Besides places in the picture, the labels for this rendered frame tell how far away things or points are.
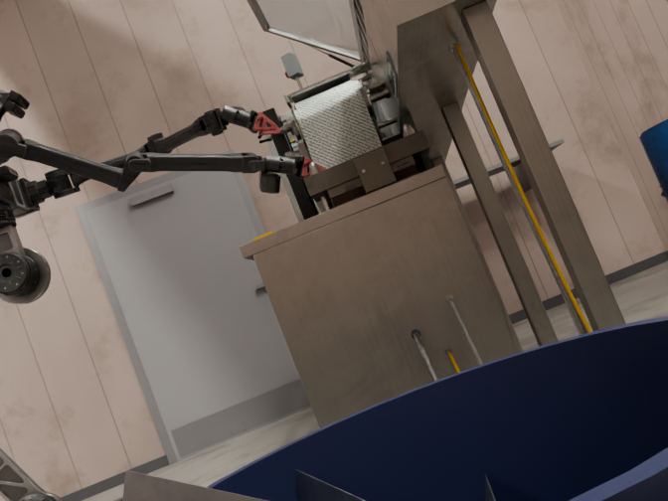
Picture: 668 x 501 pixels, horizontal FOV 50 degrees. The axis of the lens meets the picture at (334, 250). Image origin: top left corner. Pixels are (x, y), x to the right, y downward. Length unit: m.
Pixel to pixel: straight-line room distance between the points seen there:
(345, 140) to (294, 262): 0.51
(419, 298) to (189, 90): 4.34
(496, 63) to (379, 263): 0.73
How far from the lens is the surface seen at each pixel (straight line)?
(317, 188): 2.24
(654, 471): 0.28
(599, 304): 1.69
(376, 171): 2.22
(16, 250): 2.66
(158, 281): 5.88
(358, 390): 2.17
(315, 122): 2.49
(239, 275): 5.80
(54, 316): 6.11
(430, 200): 2.16
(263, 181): 2.47
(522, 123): 1.70
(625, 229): 6.53
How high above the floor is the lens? 0.60
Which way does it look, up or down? 5 degrees up
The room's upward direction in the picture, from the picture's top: 22 degrees counter-clockwise
